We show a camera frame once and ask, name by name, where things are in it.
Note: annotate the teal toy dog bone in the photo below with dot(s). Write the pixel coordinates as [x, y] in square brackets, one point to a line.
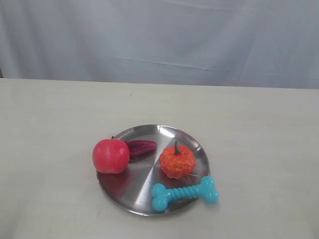
[162, 196]

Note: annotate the small orange pumpkin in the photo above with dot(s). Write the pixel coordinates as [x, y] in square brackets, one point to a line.
[177, 161]

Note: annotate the red apple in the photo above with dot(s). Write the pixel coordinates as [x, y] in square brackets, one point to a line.
[111, 156]

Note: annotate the round stainless steel plate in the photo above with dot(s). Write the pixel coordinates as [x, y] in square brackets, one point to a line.
[132, 189]

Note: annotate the white backdrop cloth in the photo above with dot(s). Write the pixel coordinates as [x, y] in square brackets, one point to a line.
[253, 43]

